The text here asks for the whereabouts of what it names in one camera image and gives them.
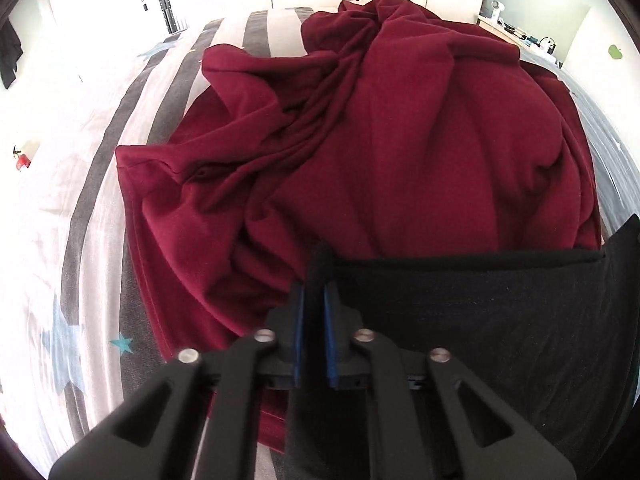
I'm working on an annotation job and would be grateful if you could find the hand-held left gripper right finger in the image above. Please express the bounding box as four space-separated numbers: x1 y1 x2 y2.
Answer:
322 282 576 480

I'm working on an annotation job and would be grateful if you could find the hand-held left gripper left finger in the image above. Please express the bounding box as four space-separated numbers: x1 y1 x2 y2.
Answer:
49 280 307 480

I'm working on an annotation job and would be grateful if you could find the black garment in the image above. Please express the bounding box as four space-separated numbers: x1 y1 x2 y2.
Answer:
282 212 640 480
0 25 25 90

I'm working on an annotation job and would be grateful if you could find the maroon garment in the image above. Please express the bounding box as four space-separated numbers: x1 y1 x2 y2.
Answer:
115 0 603 453

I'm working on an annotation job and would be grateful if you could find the bed with striped star sheet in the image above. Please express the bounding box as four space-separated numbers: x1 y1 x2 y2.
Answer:
0 5 640 480

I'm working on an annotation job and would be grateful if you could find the cream nightstand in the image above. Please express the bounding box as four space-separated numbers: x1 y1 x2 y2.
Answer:
477 15 563 68

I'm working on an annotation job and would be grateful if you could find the white headboard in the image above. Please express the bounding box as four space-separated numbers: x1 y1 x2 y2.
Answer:
557 5 633 91

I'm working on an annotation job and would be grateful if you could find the black hanging garment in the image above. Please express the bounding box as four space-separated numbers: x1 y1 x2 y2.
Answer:
0 25 25 90

